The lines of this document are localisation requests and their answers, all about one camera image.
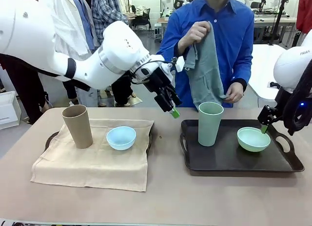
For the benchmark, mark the person's left hand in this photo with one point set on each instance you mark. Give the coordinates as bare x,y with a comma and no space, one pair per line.
235,94

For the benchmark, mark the tall tan cup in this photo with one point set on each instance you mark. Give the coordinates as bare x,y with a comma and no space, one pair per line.
79,128

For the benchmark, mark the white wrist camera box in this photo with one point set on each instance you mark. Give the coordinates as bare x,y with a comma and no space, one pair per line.
180,64

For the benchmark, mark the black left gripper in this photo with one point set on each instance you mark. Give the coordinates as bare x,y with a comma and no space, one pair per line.
158,80

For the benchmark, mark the bystander in white coat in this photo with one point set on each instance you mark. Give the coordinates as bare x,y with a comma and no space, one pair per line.
70,21

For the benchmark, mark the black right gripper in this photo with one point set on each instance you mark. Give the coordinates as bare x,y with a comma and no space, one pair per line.
269,115

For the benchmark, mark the person's right hand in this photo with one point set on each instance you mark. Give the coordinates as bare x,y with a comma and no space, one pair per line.
197,32

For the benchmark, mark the grey-green cloth mat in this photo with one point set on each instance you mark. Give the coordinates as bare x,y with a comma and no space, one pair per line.
207,72

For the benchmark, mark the mint green bowl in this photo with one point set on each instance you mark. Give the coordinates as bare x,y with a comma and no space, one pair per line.
253,141

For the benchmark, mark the bystander in red jacket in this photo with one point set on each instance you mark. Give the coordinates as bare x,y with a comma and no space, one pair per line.
304,11

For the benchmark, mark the person's right forearm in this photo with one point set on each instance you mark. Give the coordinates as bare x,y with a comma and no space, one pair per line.
171,47

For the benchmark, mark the light blue bowl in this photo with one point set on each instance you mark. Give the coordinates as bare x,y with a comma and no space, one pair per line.
121,138

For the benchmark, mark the dark brown serving tray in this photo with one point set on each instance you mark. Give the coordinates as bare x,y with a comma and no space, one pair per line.
231,160
48,141

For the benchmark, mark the tall mint green cup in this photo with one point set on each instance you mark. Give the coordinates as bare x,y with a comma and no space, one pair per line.
209,126

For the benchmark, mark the bystander in plaid shirt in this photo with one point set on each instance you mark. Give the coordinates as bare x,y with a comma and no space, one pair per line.
107,9

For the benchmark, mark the person's left forearm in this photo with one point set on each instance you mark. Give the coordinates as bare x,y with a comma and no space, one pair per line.
240,81

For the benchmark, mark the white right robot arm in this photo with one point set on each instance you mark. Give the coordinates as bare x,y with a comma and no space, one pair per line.
290,67

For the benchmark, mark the person in blue shirt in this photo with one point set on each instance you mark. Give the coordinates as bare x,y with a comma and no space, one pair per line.
234,41

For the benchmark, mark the black tripod stand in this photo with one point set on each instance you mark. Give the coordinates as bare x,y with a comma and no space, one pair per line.
280,16

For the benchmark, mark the background workbench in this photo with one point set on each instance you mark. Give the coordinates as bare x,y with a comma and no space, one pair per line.
268,20

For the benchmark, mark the white storage box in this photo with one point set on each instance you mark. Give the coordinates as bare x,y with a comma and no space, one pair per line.
8,109

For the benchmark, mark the beige cloth mat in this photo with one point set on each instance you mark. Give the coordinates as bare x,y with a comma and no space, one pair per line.
97,167

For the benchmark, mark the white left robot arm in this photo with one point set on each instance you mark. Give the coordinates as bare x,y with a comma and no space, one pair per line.
73,55

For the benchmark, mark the white side table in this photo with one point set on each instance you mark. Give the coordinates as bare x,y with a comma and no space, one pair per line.
263,65

